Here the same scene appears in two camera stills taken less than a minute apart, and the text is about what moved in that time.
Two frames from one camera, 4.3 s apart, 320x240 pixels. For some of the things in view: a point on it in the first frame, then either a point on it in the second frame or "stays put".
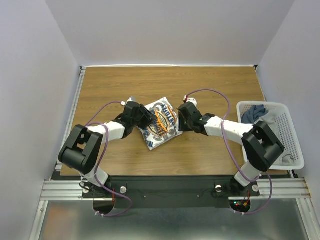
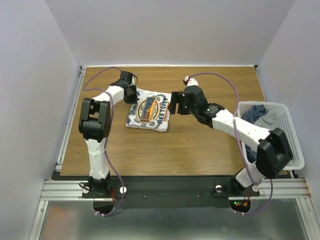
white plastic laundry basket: (292, 157) stays put
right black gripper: (184, 118) → (180, 103)
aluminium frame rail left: (82, 68) stays put
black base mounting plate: (175, 192) stays put
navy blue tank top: (253, 114) stays put
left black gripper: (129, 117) → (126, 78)
